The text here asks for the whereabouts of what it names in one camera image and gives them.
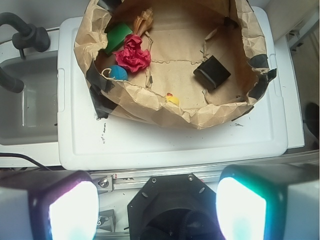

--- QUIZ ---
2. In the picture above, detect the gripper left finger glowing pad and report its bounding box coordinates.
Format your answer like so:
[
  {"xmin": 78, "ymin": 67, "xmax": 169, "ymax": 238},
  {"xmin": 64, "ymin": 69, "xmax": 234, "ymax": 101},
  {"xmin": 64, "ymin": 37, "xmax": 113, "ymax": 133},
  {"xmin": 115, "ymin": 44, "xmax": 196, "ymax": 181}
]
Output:
[{"xmin": 27, "ymin": 170, "xmax": 99, "ymax": 240}]

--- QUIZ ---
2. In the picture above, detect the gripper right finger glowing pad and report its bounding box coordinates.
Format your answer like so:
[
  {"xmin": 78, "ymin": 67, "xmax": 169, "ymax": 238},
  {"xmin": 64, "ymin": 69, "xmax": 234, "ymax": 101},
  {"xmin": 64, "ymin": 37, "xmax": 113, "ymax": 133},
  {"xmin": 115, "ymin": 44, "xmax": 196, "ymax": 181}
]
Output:
[{"xmin": 215, "ymin": 164, "xmax": 288, "ymax": 240}]

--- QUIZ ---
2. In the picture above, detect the black box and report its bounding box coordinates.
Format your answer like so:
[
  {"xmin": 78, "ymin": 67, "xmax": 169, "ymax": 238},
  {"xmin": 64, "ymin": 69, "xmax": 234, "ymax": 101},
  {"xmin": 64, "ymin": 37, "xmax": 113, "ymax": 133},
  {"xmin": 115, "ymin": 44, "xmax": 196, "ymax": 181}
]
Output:
[{"xmin": 193, "ymin": 55, "xmax": 231, "ymax": 91}]

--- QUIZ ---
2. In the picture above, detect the white plastic tray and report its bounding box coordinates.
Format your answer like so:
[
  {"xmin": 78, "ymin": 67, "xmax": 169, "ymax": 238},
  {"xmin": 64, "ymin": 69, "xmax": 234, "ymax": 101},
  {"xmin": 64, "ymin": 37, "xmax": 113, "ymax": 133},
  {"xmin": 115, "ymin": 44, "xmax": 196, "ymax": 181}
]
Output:
[{"xmin": 57, "ymin": 17, "xmax": 288, "ymax": 170}]

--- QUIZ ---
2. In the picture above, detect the grey sink basin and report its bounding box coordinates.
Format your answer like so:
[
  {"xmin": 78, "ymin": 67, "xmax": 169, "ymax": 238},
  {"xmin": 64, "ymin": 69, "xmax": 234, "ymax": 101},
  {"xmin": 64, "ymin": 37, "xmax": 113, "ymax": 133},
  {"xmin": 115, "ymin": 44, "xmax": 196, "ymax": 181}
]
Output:
[{"xmin": 0, "ymin": 51, "xmax": 58, "ymax": 146}]

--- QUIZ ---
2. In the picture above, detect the yellow rubber duck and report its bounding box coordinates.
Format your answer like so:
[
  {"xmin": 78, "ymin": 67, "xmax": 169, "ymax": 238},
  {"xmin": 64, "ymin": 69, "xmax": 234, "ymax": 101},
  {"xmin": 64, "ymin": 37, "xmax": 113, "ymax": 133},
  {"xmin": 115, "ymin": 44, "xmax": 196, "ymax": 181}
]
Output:
[{"xmin": 165, "ymin": 92, "xmax": 180, "ymax": 106}]

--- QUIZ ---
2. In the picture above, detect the brown paper bag basket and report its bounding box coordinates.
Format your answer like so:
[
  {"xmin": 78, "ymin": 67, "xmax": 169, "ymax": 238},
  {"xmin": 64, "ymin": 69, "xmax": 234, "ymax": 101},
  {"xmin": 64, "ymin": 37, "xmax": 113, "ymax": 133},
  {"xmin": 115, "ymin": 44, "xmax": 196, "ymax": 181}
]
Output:
[{"xmin": 74, "ymin": 0, "xmax": 277, "ymax": 130}]

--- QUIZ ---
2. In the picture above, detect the blue golf ball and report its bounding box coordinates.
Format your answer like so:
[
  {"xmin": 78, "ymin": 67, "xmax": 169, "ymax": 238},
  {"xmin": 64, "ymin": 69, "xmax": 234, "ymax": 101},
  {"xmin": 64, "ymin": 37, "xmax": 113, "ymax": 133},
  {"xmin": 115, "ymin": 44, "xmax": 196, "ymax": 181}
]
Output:
[{"xmin": 108, "ymin": 65, "xmax": 128, "ymax": 81}]

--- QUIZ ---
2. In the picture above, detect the red crumpled paper flower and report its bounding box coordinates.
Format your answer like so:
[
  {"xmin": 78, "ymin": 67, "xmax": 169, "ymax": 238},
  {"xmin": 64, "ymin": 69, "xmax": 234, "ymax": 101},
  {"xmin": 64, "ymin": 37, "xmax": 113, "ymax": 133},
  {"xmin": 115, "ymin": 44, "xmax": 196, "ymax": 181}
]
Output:
[{"xmin": 113, "ymin": 33, "xmax": 151, "ymax": 73}]

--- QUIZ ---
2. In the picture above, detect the black faucet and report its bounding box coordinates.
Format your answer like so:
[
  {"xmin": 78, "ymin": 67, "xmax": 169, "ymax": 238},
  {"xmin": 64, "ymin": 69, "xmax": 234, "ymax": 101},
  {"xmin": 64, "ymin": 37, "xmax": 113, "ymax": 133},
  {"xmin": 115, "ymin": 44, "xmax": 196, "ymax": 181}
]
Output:
[{"xmin": 0, "ymin": 12, "xmax": 51, "ymax": 93}]

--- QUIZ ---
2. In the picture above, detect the green block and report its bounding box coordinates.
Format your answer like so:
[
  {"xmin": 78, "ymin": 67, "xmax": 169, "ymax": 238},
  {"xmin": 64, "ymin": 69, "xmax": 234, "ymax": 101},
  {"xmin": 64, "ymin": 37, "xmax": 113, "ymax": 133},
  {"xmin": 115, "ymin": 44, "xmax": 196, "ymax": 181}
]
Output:
[{"xmin": 104, "ymin": 23, "xmax": 133, "ymax": 56}]

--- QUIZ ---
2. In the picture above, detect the brown spiral seashell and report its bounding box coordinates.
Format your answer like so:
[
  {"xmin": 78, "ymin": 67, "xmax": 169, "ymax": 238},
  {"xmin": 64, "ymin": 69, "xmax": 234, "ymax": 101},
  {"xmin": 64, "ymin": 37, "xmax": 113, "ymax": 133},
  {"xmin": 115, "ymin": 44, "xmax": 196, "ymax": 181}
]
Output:
[{"xmin": 133, "ymin": 7, "xmax": 154, "ymax": 37}]

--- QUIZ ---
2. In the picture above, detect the metal corner bracket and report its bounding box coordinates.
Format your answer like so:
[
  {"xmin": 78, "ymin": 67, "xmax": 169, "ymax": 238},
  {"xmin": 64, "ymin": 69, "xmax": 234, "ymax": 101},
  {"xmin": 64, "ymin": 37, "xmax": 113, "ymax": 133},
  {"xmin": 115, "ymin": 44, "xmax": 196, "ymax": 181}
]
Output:
[{"xmin": 97, "ymin": 175, "xmax": 114, "ymax": 192}]

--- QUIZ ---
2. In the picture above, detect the aluminium extrusion rail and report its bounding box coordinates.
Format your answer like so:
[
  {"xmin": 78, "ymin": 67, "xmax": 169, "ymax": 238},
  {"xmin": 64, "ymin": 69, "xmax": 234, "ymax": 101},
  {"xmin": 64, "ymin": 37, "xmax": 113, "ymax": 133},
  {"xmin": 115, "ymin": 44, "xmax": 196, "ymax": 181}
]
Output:
[{"xmin": 89, "ymin": 150, "xmax": 320, "ymax": 193}]

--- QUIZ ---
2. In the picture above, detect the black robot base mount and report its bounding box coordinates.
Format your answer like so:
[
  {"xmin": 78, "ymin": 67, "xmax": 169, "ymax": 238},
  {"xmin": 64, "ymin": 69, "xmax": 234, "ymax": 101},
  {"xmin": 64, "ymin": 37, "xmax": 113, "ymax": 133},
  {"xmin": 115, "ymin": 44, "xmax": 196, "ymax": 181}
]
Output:
[{"xmin": 127, "ymin": 176, "xmax": 224, "ymax": 240}]

